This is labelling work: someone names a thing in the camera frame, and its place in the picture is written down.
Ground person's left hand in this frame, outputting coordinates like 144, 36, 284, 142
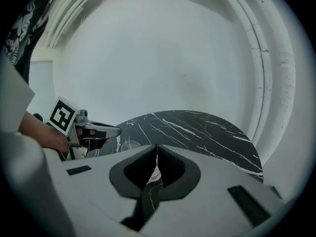
76, 128, 110, 150

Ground thick white wall pipe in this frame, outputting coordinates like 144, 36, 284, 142
246, 0, 297, 159

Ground thin white wall pipe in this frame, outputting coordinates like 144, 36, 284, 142
214, 0, 272, 145

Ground black printed shirt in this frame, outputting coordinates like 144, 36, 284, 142
0, 0, 54, 84

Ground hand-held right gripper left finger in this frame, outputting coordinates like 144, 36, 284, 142
61, 144, 158, 225

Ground round white object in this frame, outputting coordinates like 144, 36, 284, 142
120, 140, 142, 154

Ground white ceiling pipes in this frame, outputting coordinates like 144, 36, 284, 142
46, 0, 87, 49

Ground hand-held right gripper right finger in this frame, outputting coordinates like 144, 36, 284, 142
140, 144, 282, 237

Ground tea bag tag with string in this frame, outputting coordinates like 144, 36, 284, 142
147, 144, 164, 184

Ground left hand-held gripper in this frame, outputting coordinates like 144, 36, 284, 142
49, 96, 122, 161

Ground person's left forearm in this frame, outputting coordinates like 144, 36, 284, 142
18, 111, 70, 152

